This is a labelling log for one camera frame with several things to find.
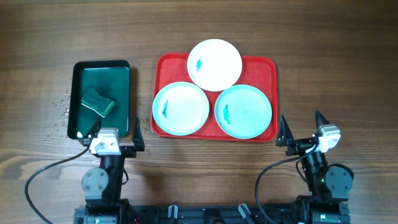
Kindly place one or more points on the white plate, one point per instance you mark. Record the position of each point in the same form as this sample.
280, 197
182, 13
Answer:
214, 65

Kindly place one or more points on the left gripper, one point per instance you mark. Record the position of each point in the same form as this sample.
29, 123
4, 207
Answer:
129, 151

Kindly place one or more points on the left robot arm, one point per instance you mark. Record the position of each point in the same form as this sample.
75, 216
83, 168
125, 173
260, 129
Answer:
102, 185

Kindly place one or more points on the light blue plate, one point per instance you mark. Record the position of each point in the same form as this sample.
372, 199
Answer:
243, 111
180, 108

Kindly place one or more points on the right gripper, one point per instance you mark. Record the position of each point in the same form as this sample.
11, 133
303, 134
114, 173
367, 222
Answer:
284, 138

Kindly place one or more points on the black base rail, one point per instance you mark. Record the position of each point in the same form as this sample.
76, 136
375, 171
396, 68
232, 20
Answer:
278, 213

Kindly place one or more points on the green scrubbing sponge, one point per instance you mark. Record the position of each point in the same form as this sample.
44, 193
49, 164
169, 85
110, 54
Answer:
99, 104

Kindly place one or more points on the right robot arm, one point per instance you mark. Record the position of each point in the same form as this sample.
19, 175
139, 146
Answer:
328, 184

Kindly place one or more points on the black tray with water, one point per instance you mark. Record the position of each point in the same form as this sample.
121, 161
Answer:
110, 79

